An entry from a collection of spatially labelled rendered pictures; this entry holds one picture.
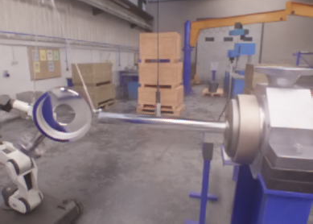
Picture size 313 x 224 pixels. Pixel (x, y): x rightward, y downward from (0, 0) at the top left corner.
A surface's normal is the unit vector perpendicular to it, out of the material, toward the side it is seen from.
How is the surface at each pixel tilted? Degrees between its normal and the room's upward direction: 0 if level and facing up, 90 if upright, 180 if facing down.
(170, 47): 90
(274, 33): 90
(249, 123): 65
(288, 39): 90
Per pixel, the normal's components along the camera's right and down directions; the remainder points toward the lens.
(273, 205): -0.25, 0.22
